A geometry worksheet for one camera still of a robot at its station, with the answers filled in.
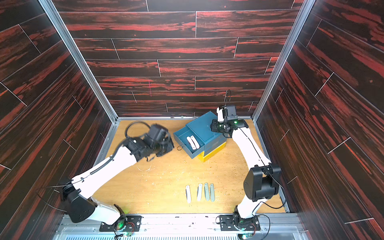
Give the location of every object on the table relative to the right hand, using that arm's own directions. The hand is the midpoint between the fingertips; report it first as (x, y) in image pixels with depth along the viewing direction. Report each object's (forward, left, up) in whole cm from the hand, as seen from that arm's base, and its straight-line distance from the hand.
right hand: (216, 125), depth 87 cm
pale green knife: (-32, +9, -22) cm, 40 cm away
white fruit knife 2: (-9, +12, -6) cm, 16 cm away
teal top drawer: (-4, +21, -6) cm, 22 cm away
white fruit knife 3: (-34, +16, -21) cm, 43 cm away
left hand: (-17, +22, +1) cm, 27 cm away
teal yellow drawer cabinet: (-7, +1, -6) cm, 10 cm away
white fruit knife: (-10, +14, -6) cm, 18 cm away
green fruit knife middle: (-32, +5, -22) cm, 40 cm away
